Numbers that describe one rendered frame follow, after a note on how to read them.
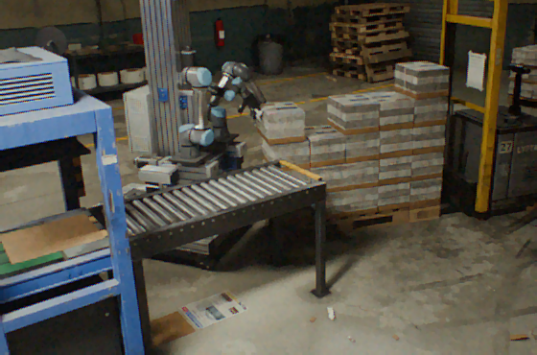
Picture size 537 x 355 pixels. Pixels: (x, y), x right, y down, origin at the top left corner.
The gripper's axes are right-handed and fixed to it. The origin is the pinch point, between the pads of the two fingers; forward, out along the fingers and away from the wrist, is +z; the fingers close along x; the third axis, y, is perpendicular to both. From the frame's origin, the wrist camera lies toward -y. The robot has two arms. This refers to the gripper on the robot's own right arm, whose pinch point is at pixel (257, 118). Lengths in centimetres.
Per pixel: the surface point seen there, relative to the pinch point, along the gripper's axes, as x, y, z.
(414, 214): -19, 65, 143
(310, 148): -16.8, 19.9, 38.1
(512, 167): -33, 153, 152
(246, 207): -116, -41, -1
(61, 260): -148, -127, -50
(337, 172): -19, 27, 67
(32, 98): -152, -86, -120
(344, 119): -18, 54, 34
